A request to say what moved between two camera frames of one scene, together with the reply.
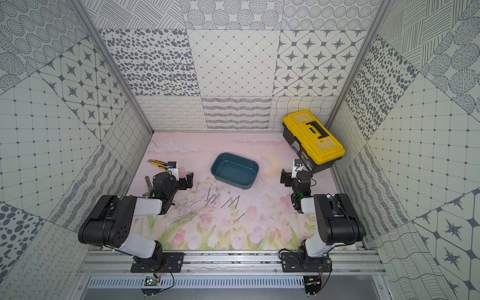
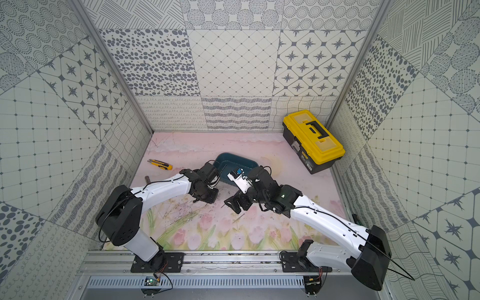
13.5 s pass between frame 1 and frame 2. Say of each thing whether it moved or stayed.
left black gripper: moved
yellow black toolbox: stayed
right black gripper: moved
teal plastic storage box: stayed
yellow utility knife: stayed
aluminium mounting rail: stayed
